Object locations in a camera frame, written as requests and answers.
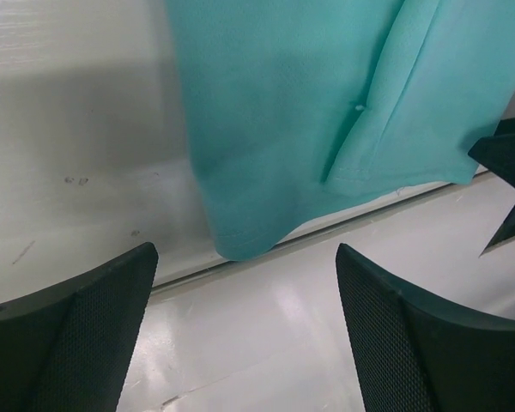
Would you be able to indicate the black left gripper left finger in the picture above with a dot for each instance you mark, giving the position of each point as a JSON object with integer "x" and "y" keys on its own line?
{"x": 68, "y": 347}

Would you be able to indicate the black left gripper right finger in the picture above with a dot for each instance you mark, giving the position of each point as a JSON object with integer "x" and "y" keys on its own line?
{"x": 416, "y": 351}

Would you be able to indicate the teal t shirt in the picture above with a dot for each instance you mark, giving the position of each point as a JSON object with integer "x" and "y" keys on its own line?
{"x": 299, "y": 109}

